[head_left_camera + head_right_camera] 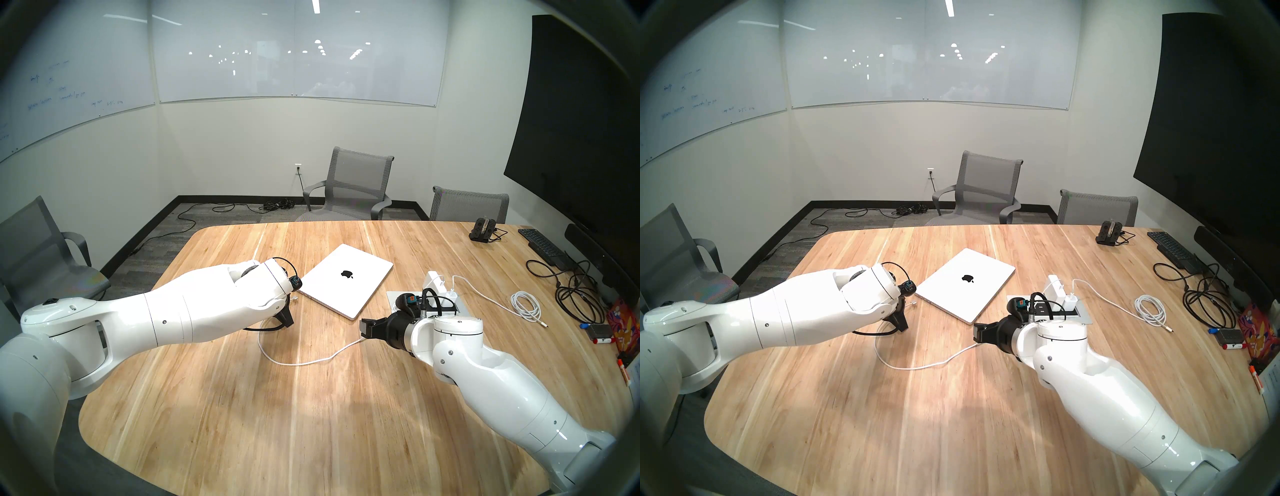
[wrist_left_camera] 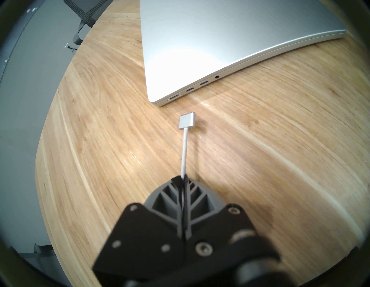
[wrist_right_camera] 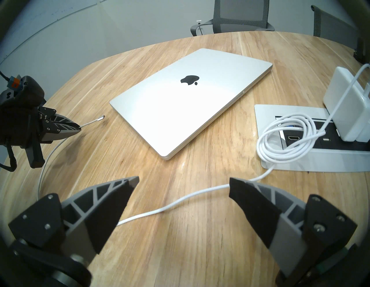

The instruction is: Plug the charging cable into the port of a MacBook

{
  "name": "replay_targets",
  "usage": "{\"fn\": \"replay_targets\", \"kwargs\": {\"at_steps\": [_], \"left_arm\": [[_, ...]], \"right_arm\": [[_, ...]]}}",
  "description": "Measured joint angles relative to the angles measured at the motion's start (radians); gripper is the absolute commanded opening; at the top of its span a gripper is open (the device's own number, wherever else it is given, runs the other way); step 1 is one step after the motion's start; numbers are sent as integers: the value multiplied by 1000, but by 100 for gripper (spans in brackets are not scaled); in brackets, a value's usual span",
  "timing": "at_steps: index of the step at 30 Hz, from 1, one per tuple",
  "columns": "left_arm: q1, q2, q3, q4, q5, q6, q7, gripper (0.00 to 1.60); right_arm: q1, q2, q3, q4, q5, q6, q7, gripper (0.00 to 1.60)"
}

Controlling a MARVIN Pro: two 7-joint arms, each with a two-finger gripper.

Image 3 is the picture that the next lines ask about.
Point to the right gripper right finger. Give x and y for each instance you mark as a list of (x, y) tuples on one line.
[(266, 217)]

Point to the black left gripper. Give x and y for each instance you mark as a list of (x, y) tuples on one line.
[(20, 127)]

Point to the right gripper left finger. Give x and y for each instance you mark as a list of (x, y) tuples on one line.
[(92, 214)]

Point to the silver MacBook laptop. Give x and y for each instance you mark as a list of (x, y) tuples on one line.
[(188, 110)]

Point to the white MacBook power adapter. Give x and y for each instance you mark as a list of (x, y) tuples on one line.
[(344, 98)]

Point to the grey table outlet plate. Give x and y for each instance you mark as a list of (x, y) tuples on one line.
[(318, 165)]

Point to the grey mesh office chair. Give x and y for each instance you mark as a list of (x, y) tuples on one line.
[(332, 26), (240, 11)]

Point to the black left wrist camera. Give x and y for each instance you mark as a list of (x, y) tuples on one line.
[(26, 91)]

